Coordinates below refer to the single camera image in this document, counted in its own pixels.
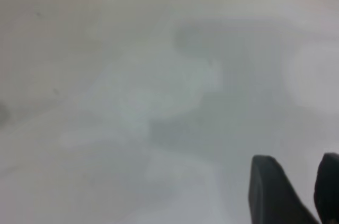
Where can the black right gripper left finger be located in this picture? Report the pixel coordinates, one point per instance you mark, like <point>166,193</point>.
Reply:
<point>275,197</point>

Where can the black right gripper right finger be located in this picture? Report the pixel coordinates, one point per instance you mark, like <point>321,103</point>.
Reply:
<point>329,187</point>

